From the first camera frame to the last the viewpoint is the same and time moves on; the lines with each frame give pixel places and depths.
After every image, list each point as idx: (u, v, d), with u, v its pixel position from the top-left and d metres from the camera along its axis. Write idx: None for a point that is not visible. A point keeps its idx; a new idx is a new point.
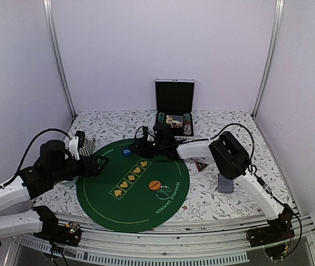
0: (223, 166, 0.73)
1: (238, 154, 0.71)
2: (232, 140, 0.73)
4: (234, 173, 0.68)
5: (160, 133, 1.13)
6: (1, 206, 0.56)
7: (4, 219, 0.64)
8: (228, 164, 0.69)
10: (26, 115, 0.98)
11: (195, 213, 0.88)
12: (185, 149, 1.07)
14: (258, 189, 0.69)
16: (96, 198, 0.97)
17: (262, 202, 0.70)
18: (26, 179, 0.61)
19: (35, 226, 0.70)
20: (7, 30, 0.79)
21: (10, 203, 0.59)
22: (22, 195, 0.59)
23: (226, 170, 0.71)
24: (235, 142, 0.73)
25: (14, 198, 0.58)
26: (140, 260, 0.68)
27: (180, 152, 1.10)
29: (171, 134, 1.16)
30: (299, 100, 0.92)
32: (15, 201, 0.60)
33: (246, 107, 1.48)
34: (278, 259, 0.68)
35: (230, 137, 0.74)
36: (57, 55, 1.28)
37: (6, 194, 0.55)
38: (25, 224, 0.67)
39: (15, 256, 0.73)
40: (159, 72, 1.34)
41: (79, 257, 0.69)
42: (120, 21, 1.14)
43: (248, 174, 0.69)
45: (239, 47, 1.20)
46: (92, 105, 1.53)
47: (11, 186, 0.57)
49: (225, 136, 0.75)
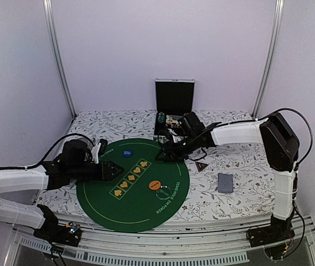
0: (272, 155, 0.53)
1: (292, 142, 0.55)
2: (284, 123, 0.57)
4: (288, 164, 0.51)
5: (185, 123, 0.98)
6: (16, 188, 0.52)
7: (10, 203, 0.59)
8: (283, 154, 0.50)
10: (26, 114, 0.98)
11: (195, 213, 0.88)
12: (223, 136, 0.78)
14: (287, 189, 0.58)
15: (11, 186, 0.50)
16: (96, 198, 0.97)
17: (283, 203, 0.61)
18: (48, 169, 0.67)
19: (37, 221, 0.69)
20: (6, 30, 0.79)
21: (24, 187, 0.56)
22: (40, 183, 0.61)
23: (274, 159, 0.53)
24: (286, 125, 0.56)
25: (31, 182, 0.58)
26: (140, 260, 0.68)
27: (212, 136, 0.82)
29: (199, 122, 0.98)
30: (299, 100, 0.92)
32: (26, 189, 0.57)
33: (246, 107, 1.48)
34: (278, 259, 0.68)
35: (281, 119, 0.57)
36: (57, 55, 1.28)
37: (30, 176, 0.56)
38: (29, 214, 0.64)
39: (15, 255, 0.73)
40: (159, 72, 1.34)
41: (79, 257, 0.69)
42: (120, 21, 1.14)
43: (292, 170, 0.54)
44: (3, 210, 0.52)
45: (239, 47, 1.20)
46: (92, 105, 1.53)
47: (34, 170, 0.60)
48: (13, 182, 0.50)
49: (275, 116, 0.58)
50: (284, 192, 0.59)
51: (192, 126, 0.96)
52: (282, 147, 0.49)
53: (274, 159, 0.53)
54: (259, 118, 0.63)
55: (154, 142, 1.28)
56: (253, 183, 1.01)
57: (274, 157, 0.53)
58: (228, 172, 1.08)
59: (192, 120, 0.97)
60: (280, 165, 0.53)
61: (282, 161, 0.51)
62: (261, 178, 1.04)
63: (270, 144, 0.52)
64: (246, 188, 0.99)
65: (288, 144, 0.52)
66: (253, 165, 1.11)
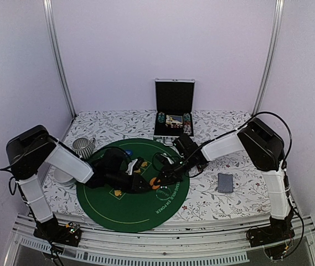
0: (257, 158, 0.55)
1: (273, 141, 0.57)
2: (263, 127, 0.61)
4: (273, 163, 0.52)
5: (179, 143, 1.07)
6: (65, 168, 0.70)
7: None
8: (264, 154, 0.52)
10: (26, 115, 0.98)
11: (195, 213, 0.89)
12: (212, 149, 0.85)
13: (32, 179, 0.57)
14: (277, 188, 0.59)
15: (64, 165, 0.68)
16: (96, 198, 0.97)
17: (277, 200, 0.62)
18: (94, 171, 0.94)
19: (46, 214, 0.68)
20: (6, 30, 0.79)
21: (71, 172, 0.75)
22: (82, 175, 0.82)
23: (260, 160, 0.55)
24: (266, 127, 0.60)
25: (77, 171, 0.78)
26: (140, 260, 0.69)
27: (204, 153, 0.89)
29: (192, 142, 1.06)
30: (299, 100, 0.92)
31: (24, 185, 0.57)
32: (70, 173, 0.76)
33: (246, 107, 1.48)
34: (278, 259, 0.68)
35: (259, 124, 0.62)
36: (57, 55, 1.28)
37: (79, 167, 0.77)
38: (43, 204, 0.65)
39: (16, 254, 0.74)
40: (159, 72, 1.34)
41: (79, 257, 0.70)
42: (120, 20, 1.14)
43: (279, 169, 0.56)
44: (35, 184, 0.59)
45: (239, 47, 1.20)
46: (92, 105, 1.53)
47: (86, 164, 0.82)
48: (67, 163, 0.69)
49: (253, 121, 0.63)
50: (276, 190, 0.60)
51: (186, 145, 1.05)
52: (260, 146, 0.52)
53: (261, 161, 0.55)
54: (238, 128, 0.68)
55: (153, 142, 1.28)
56: (253, 183, 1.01)
57: (258, 158, 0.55)
58: (228, 172, 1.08)
59: (184, 140, 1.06)
60: (266, 165, 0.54)
61: (266, 161, 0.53)
62: (260, 178, 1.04)
63: (252, 146, 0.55)
64: (246, 188, 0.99)
65: (268, 144, 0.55)
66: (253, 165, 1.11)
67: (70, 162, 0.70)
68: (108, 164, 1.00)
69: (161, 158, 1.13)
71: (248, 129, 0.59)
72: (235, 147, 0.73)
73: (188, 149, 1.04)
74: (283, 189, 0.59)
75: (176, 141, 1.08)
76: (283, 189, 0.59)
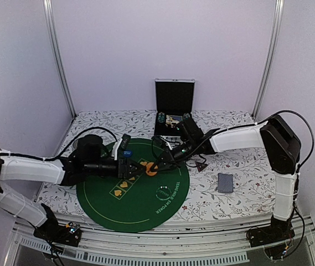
0: (275, 158, 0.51)
1: (293, 144, 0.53)
2: (284, 126, 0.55)
4: (292, 166, 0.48)
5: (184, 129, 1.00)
6: (29, 176, 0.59)
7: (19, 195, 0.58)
8: (284, 156, 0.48)
10: (26, 116, 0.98)
11: (195, 213, 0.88)
12: (223, 142, 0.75)
13: (4, 197, 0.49)
14: (288, 191, 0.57)
15: (29, 172, 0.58)
16: (96, 198, 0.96)
17: (285, 203, 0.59)
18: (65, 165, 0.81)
19: (39, 220, 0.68)
20: (6, 30, 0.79)
21: (38, 177, 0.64)
22: (54, 175, 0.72)
23: (277, 162, 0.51)
24: (287, 126, 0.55)
25: (46, 173, 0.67)
26: (140, 260, 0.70)
27: (212, 144, 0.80)
29: (197, 127, 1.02)
30: (299, 100, 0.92)
31: None
32: (37, 180, 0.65)
33: (246, 107, 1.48)
34: (278, 259, 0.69)
35: (282, 122, 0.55)
36: (57, 55, 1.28)
37: (46, 167, 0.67)
38: (34, 212, 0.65)
39: (16, 254, 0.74)
40: (159, 72, 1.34)
41: (79, 257, 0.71)
42: (120, 20, 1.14)
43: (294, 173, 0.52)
44: (10, 199, 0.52)
45: (239, 47, 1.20)
46: (92, 105, 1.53)
47: (50, 163, 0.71)
48: (31, 169, 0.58)
49: (275, 118, 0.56)
50: (286, 194, 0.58)
51: (190, 131, 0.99)
52: (283, 149, 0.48)
53: (277, 163, 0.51)
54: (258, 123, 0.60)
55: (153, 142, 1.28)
56: (253, 183, 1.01)
57: (276, 160, 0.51)
58: (228, 172, 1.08)
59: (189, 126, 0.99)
60: (283, 168, 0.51)
61: (285, 164, 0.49)
62: (260, 178, 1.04)
63: (273, 147, 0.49)
64: (246, 188, 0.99)
65: (289, 147, 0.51)
66: (253, 165, 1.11)
67: (34, 166, 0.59)
68: (83, 155, 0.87)
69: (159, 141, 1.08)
71: (270, 127, 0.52)
72: (247, 144, 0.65)
73: (191, 136, 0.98)
74: (293, 194, 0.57)
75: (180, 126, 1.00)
76: (293, 193, 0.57)
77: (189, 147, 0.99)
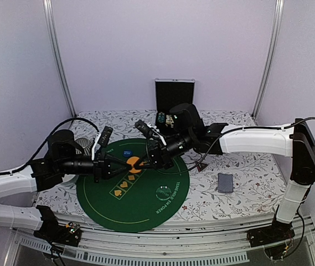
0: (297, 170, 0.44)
1: (314, 151, 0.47)
2: (309, 133, 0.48)
4: (311, 177, 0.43)
5: (182, 118, 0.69)
6: None
7: (7, 209, 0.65)
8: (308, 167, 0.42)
10: (26, 116, 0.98)
11: (195, 213, 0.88)
12: (237, 143, 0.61)
13: None
14: (299, 197, 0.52)
15: None
16: (95, 198, 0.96)
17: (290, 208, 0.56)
18: (36, 169, 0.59)
19: (35, 225, 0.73)
20: (6, 31, 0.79)
21: (9, 192, 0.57)
22: (29, 186, 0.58)
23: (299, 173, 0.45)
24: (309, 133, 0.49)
25: (15, 187, 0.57)
26: (140, 260, 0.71)
27: (221, 143, 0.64)
29: (197, 114, 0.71)
30: (299, 99, 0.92)
31: None
32: (13, 193, 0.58)
33: (246, 107, 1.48)
34: (278, 259, 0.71)
35: (306, 128, 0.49)
36: (57, 55, 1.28)
37: (11, 182, 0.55)
38: (26, 219, 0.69)
39: (16, 254, 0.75)
40: (159, 72, 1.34)
41: (79, 257, 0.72)
42: (120, 20, 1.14)
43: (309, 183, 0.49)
44: None
45: (239, 46, 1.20)
46: (92, 105, 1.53)
47: (20, 174, 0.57)
48: None
49: (299, 121, 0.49)
50: (296, 200, 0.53)
51: (193, 124, 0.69)
52: (312, 159, 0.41)
53: (298, 174, 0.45)
54: (284, 127, 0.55)
55: None
56: (253, 183, 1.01)
57: (300, 171, 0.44)
58: (228, 172, 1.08)
59: (192, 118, 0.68)
60: (304, 179, 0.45)
61: (308, 175, 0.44)
62: (260, 178, 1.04)
63: (301, 157, 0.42)
64: (246, 188, 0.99)
65: (314, 154, 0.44)
66: (253, 165, 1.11)
67: None
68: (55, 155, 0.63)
69: (143, 127, 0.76)
71: (300, 136, 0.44)
72: (269, 148, 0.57)
73: (193, 127, 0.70)
74: (303, 199, 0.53)
75: (179, 113, 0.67)
76: (303, 199, 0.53)
77: (186, 140, 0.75)
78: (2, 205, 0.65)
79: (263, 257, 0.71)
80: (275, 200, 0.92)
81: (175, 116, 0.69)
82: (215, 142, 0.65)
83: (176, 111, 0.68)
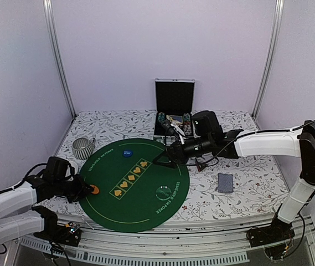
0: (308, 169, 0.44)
1: None
2: None
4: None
5: (202, 124, 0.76)
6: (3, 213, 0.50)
7: (6, 221, 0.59)
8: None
10: (26, 116, 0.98)
11: (195, 213, 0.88)
12: (249, 146, 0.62)
13: None
14: (300, 197, 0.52)
15: (1, 209, 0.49)
16: (94, 199, 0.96)
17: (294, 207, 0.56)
18: (34, 183, 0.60)
19: (37, 225, 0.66)
20: (6, 30, 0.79)
21: (14, 206, 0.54)
22: (30, 198, 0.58)
23: (310, 173, 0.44)
24: None
25: (19, 201, 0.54)
26: (140, 260, 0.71)
27: (236, 147, 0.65)
29: (217, 122, 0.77)
30: (299, 99, 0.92)
31: None
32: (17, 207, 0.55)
33: (246, 107, 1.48)
34: (278, 259, 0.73)
35: None
36: (57, 54, 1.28)
37: (17, 194, 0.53)
38: (29, 221, 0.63)
39: (16, 254, 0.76)
40: (159, 72, 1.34)
41: (79, 257, 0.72)
42: (120, 21, 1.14)
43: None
44: (3, 231, 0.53)
45: (239, 46, 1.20)
46: (93, 105, 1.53)
47: (21, 188, 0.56)
48: None
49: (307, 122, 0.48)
50: (297, 199, 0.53)
51: (212, 130, 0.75)
52: None
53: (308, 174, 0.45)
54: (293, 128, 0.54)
55: (153, 142, 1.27)
56: (253, 183, 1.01)
57: (310, 170, 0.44)
58: (228, 172, 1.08)
59: (211, 124, 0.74)
60: None
61: None
62: (260, 178, 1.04)
63: (308, 156, 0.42)
64: (246, 188, 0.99)
65: None
66: (253, 165, 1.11)
67: None
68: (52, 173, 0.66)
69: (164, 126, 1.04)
71: (308, 136, 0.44)
72: (279, 149, 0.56)
73: (212, 133, 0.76)
74: (306, 201, 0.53)
75: (200, 119, 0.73)
76: (307, 201, 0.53)
77: (202, 144, 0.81)
78: (2, 220, 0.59)
79: (257, 256, 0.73)
80: (275, 200, 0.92)
81: (196, 121, 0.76)
82: (230, 145, 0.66)
83: (195, 116, 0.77)
